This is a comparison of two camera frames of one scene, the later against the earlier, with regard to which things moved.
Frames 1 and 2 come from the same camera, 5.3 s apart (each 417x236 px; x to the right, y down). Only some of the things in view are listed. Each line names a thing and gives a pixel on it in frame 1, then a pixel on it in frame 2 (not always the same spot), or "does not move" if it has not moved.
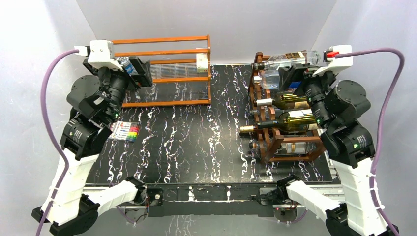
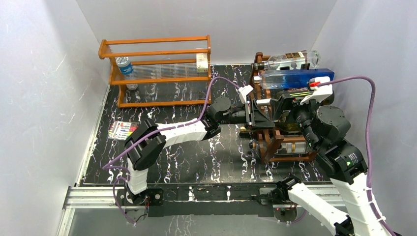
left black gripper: (143, 78) -> (257, 120)
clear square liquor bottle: (310, 58) does not move
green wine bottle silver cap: (264, 102) does not move
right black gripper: (293, 73) -> (283, 102)
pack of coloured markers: (125, 131) does not move
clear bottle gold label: (303, 148) does not move
